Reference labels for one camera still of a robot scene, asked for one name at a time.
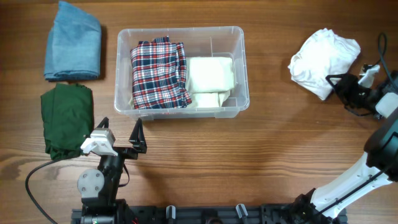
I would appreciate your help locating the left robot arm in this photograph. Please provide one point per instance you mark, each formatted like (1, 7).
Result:
(99, 187)

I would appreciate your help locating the clear plastic storage container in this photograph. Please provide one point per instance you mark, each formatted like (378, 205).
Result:
(224, 41)

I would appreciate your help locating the blue folded towel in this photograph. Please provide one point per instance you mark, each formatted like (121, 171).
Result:
(73, 49)

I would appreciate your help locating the plaid cloth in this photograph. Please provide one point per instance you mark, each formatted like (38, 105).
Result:
(159, 75)

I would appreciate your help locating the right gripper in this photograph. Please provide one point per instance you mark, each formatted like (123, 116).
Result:
(344, 90)

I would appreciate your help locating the cream cloth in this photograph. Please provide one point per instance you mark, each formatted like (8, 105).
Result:
(210, 81)

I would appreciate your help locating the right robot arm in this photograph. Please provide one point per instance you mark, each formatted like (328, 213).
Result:
(377, 166)

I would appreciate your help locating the dark green folded cloth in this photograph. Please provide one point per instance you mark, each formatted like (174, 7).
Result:
(68, 118)

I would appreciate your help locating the white cloth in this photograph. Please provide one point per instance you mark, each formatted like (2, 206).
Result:
(323, 53)

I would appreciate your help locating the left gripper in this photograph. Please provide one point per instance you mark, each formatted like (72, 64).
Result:
(137, 139)

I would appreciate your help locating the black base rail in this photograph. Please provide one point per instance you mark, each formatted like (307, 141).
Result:
(263, 214)

